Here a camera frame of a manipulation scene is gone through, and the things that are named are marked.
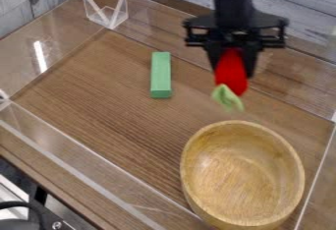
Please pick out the black metal table leg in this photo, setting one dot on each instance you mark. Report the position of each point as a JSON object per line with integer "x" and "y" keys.
{"x": 51, "y": 220}

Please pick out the green rectangular block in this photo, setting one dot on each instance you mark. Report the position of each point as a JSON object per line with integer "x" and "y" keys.
{"x": 161, "y": 88}

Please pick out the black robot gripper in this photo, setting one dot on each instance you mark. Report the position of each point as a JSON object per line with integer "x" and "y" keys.
{"x": 262, "y": 32}

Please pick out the clear acrylic corner bracket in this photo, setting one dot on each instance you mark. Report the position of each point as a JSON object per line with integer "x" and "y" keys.
{"x": 107, "y": 16}

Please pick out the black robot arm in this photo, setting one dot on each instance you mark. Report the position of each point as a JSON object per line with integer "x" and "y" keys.
{"x": 237, "y": 25}

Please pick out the clear acrylic tray walls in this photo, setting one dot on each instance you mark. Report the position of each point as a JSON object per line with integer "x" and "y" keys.
{"x": 81, "y": 126}

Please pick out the red plush pepper toy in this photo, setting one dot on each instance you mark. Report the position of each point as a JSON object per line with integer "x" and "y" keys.
{"x": 231, "y": 81}

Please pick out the wooden bowl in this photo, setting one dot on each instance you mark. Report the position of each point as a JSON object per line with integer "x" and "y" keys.
{"x": 242, "y": 176}

